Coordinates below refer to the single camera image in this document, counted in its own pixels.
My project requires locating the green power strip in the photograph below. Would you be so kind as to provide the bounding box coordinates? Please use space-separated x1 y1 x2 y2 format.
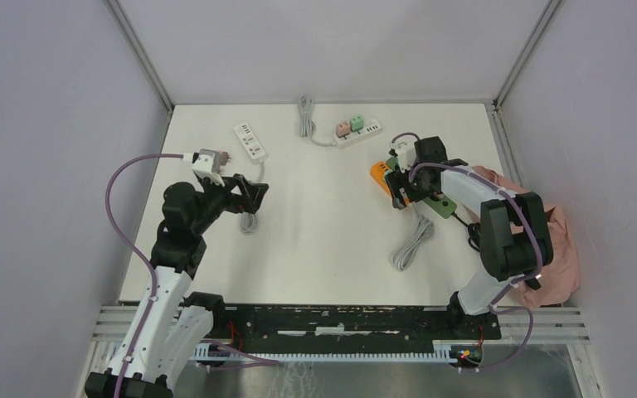
387 157 457 219

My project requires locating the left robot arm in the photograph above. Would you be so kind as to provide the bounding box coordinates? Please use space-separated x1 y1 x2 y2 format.
84 174 269 397

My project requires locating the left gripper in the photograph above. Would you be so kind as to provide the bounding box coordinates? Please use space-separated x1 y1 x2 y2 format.
191 172 267 235

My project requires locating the grey coiled orange strip cable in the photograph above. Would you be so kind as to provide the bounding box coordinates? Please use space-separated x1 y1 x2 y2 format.
391 215 435 272

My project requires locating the black mounting base plate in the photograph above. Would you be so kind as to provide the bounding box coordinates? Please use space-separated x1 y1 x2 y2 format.
207 303 502 354

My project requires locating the grey near strip cable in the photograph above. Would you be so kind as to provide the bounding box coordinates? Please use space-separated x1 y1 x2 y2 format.
240 163 265 235

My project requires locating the orange power strip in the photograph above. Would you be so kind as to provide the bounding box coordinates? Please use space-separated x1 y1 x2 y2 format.
370 161 410 210

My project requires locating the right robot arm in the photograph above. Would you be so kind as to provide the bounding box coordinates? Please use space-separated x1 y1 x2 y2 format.
377 133 553 338

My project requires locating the pink cloth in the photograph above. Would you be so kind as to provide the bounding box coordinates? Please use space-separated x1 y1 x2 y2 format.
471 165 581 307

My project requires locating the green adapter on far strip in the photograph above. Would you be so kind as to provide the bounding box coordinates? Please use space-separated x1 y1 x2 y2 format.
348 114 365 132

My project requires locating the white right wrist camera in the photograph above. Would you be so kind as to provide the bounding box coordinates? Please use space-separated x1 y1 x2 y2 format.
390 140 416 171

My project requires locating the grey far strip cable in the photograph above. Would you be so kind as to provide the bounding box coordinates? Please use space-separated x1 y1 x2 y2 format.
297 94 336 148

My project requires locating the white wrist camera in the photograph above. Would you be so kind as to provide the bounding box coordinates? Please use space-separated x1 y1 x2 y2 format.
390 140 416 171
192 148 225 187

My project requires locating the white slotted cable duct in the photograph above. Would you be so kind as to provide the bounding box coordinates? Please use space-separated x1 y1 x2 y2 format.
190 343 457 365

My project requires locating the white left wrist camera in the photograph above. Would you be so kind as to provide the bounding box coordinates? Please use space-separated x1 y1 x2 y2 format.
192 148 225 187

